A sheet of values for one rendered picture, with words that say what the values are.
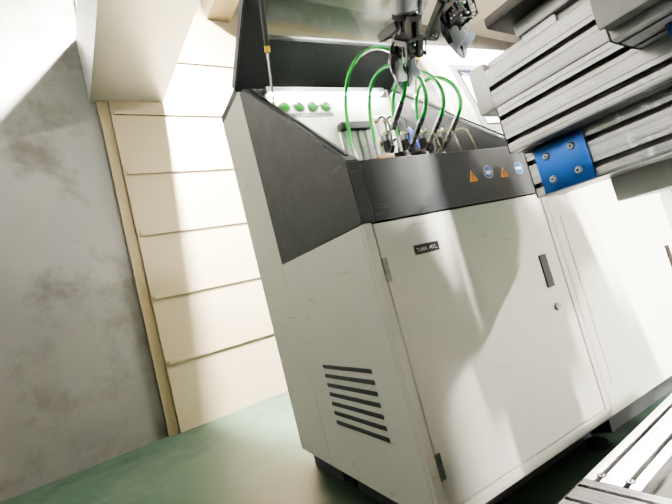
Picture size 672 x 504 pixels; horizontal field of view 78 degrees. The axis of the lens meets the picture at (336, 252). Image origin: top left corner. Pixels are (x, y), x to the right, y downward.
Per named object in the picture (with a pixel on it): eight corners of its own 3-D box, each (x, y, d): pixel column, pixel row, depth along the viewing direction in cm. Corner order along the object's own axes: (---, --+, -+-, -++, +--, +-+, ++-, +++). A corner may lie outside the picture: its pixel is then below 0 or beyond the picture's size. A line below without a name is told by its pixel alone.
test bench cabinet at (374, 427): (453, 564, 93) (361, 224, 100) (336, 487, 144) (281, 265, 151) (621, 439, 127) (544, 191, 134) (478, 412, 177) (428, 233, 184)
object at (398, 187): (376, 221, 102) (359, 159, 103) (367, 226, 106) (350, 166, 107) (536, 192, 132) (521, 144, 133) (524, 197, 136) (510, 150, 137)
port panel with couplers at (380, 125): (390, 175, 172) (370, 105, 174) (386, 178, 175) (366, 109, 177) (414, 172, 178) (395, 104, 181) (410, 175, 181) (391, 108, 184)
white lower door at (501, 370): (451, 512, 95) (372, 223, 101) (444, 508, 97) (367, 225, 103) (607, 408, 126) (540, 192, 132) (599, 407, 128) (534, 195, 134)
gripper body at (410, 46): (406, 64, 119) (404, 17, 111) (388, 59, 125) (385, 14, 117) (427, 57, 121) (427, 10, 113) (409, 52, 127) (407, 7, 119)
